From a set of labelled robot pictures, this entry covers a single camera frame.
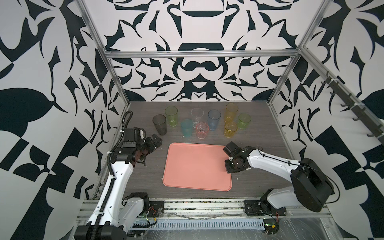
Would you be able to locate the tall dark grey glass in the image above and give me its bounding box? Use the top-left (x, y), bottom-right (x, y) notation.
top-left (153, 115), bottom-right (167, 136)

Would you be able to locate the tall green glass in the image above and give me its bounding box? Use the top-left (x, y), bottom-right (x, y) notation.
top-left (165, 106), bottom-right (178, 127)

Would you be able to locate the tall clear glass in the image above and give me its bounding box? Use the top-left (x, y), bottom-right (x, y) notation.
top-left (191, 108), bottom-right (204, 128)

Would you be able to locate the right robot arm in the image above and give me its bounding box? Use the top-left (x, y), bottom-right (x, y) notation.
top-left (224, 142), bottom-right (334, 216)

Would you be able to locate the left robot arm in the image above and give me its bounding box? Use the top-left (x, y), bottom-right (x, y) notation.
top-left (75, 111), bottom-right (162, 240)

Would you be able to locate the pink tray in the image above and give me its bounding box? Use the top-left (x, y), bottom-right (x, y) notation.
top-left (163, 143), bottom-right (232, 192)

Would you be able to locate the short yellow glass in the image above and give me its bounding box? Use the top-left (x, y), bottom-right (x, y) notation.
top-left (224, 121), bottom-right (238, 138)

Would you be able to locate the teal glass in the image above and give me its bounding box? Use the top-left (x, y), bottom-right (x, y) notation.
top-left (181, 119), bottom-right (194, 138)

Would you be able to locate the short green glass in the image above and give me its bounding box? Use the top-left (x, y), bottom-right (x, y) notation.
top-left (238, 113), bottom-right (252, 130)

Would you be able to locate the tall yellow glass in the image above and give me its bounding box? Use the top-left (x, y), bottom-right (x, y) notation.
top-left (225, 103), bottom-right (239, 123)

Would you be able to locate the short pink glass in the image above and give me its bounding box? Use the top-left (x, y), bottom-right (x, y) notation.
top-left (196, 122), bottom-right (209, 140)

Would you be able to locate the tall blue glass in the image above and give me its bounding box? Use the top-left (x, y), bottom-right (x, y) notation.
top-left (208, 110), bottom-right (221, 131)

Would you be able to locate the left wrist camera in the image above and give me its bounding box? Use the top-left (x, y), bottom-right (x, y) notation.
top-left (122, 128), bottom-right (147, 148)

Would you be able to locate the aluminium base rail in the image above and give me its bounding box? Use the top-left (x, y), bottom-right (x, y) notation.
top-left (76, 198), bottom-right (331, 221)

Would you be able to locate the white cable duct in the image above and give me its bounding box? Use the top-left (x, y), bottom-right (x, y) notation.
top-left (131, 219), bottom-right (265, 231)

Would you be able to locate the black hook rail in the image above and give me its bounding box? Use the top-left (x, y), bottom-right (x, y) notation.
top-left (322, 71), bottom-right (384, 145)

